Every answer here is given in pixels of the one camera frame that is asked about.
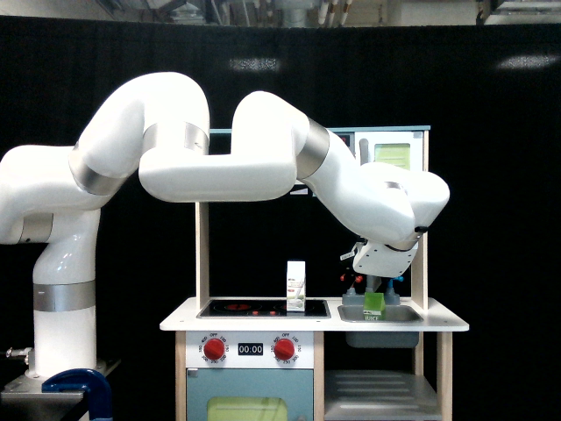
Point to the teal toy oven door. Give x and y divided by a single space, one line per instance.
294 388

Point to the red stove knob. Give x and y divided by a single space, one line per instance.
214 349
284 349

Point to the white milk carton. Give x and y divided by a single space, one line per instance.
295 285

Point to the right red stove knob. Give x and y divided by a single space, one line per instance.
284 349

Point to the left red stove knob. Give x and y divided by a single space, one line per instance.
214 349

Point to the green juice box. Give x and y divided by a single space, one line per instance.
374 307

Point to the grey toy faucet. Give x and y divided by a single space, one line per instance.
359 298

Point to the red tap handle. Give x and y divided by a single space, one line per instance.
350 280

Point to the blue C-clamp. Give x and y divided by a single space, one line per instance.
91 383

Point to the white toy microwave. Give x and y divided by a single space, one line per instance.
402 146

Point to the wooden toy kitchen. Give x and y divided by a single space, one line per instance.
249 341

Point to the grey lower shelf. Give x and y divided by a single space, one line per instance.
378 395

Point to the blue tap handle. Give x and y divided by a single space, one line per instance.
390 285

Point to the grey metal base plate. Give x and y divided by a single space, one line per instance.
22 398

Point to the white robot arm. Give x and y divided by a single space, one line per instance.
156 126

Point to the black toy stovetop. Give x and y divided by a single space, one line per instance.
262 308

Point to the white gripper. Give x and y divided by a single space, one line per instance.
377 260

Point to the grey toy sink basin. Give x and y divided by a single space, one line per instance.
383 329

